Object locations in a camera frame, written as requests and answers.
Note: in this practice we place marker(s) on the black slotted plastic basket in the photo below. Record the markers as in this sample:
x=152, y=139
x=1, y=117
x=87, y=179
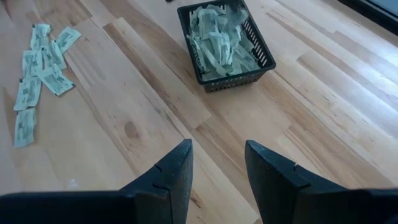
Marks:
x=236, y=81

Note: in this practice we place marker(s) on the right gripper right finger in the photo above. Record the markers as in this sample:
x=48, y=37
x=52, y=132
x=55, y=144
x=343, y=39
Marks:
x=273, y=193

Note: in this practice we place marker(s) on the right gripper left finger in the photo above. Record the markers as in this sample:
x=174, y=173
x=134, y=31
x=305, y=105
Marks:
x=171, y=186

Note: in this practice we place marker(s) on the black aluminium table frame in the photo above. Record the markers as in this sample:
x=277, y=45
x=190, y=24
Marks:
x=373, y=15

